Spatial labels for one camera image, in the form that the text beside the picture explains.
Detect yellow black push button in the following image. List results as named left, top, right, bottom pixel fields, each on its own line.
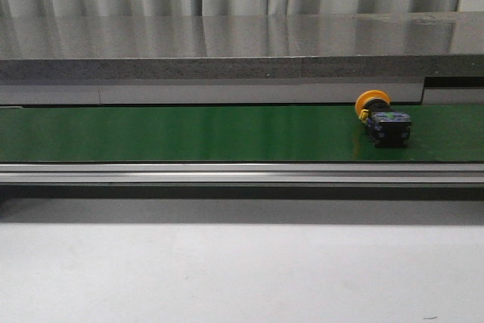
left=355, top=90, right=412, bottom=148

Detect green conveyor belt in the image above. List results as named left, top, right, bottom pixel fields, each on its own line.
left=1, top=104, right=483, bottom=163

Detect grey stone slab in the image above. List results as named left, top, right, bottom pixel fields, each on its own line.
left=1, top=12, right=483, bottom=80

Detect grey rear conveyor rail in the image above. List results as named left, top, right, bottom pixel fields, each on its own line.
left=1, top=76, right=483, bottom=106

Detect aluminium front conveyor rail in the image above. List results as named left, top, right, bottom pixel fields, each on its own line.
left=1, top=161, right=483, bottom=193

